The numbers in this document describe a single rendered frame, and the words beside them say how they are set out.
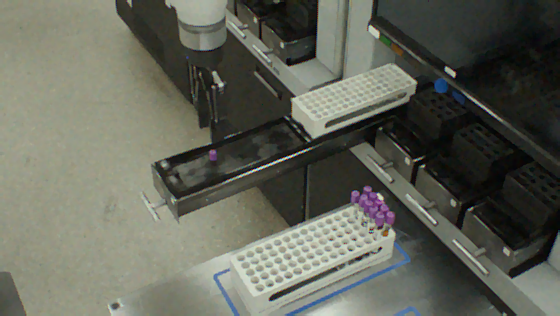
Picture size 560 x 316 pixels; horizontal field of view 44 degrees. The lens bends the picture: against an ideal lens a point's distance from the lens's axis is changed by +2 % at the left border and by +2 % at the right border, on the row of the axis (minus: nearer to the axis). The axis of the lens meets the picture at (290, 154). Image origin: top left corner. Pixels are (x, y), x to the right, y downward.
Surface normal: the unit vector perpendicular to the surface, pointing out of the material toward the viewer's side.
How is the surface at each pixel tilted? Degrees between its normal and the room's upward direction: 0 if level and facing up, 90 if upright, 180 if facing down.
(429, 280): 0
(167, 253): 0
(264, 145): 0
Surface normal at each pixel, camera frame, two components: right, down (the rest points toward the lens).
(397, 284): 0.02, -0.75
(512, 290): -0.86, 0.33
